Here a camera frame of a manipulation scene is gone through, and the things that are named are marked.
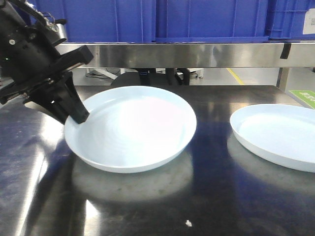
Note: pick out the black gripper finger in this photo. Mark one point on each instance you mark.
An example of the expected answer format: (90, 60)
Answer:
(67, 101)
(46, 105)

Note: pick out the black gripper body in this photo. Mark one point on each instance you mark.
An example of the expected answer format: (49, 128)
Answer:
(30, 59)

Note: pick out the light blue plate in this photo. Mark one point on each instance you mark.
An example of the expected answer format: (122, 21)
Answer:
(281, 134)
(132, 129)

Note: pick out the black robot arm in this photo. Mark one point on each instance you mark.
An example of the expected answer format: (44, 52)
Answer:
(21, 13)

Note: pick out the blue plastic crate left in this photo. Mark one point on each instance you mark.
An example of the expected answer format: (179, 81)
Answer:
(89, 21)

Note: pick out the blue plastic crate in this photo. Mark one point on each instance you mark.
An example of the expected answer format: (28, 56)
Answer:
(89, 21)
(211, 21)
(285, 19)

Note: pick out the blue plastic crate middle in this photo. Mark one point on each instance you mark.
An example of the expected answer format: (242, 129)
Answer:
(211, 21)

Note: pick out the white paper crumb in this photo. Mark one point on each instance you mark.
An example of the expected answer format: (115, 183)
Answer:
(188, 223)

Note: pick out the black tape strip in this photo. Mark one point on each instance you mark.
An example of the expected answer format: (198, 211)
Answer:
(286, 51)

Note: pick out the blue plastic crate right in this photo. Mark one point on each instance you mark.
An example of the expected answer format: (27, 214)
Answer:
(285, 19)

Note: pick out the white crate label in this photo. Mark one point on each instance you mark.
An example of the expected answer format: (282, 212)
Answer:
(309, 22)

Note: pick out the stainless steel shelf rail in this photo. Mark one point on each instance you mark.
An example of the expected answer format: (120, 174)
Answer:
(201, 55)

